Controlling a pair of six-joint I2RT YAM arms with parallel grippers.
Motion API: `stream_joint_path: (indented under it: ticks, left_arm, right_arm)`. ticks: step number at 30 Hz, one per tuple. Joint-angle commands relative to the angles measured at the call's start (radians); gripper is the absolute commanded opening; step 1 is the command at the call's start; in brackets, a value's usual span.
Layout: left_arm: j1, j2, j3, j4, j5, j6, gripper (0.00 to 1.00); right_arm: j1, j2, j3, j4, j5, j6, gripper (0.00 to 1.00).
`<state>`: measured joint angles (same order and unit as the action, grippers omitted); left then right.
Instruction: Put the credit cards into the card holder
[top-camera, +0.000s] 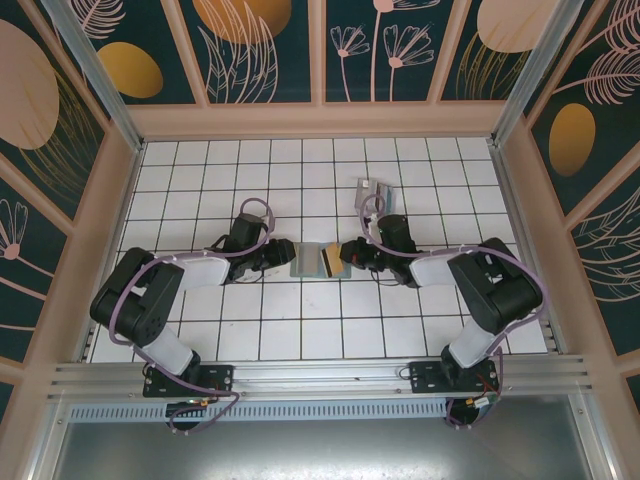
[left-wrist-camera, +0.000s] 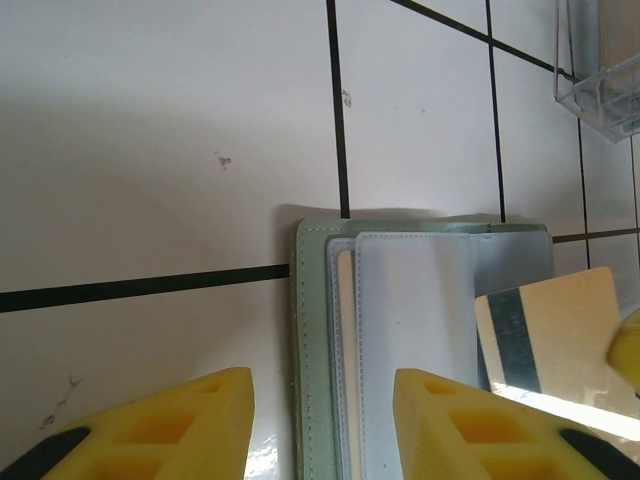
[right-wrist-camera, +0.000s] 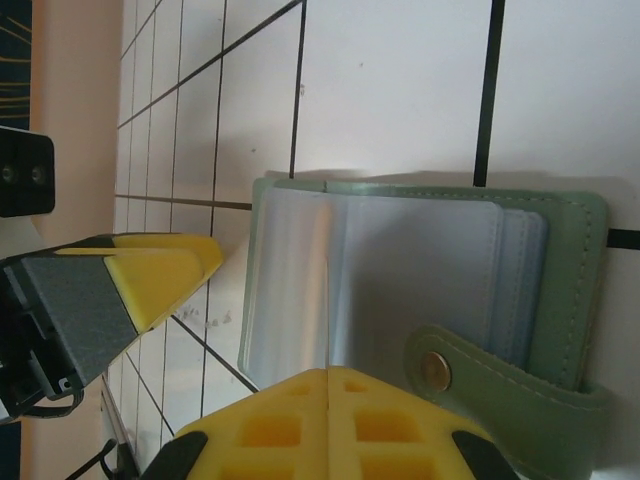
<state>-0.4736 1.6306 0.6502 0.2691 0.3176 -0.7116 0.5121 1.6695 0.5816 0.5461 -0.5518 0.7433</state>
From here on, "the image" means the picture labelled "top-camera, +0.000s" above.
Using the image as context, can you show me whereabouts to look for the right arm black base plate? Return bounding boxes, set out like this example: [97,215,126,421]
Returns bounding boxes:
[408,359,501,396]

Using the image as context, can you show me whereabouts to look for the slotted grey cable duct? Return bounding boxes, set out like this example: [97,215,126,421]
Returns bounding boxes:
[67,401,454,422]

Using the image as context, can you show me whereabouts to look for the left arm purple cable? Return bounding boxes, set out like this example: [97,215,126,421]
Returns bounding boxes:
[108,197,278,436]

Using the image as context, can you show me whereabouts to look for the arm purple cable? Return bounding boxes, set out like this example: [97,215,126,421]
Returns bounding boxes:
[108,197,278,436]
[359,193,547,432]

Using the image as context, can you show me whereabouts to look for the clear acrylic card stand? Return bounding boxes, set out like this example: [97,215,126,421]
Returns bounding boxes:
[352,175,400,215]

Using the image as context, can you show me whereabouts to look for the grey metal sheet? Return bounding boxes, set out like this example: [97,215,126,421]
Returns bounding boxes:
[29,419,611,480]

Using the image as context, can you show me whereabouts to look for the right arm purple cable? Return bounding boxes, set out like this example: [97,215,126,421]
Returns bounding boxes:
[359,193,547,432]

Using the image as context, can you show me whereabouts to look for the aluminium mounting rail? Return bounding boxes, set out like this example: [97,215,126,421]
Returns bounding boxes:
[47,354,592,401]

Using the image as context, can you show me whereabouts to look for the aluminium frame post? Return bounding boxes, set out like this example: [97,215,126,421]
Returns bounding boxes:
[42,0,147,152]
[491,0,587,146]

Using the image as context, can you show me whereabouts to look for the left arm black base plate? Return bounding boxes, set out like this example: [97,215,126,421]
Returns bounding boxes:
[143,363,235,399]

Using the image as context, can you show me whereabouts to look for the gold credit card black stripe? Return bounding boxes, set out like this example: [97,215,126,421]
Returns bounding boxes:
[322,242,353,278]

